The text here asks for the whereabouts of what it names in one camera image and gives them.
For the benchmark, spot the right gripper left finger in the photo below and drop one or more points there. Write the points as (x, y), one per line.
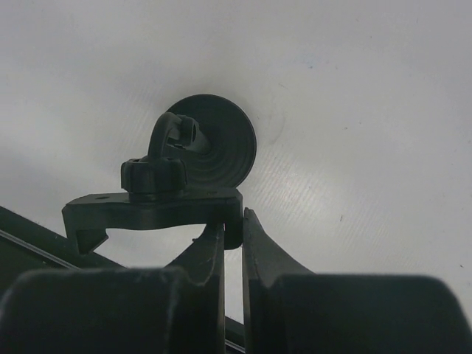
(175, 309)

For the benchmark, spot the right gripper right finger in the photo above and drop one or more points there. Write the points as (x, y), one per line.
(289, 309)

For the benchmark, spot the black phone stand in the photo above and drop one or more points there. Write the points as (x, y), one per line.
(200, 151)

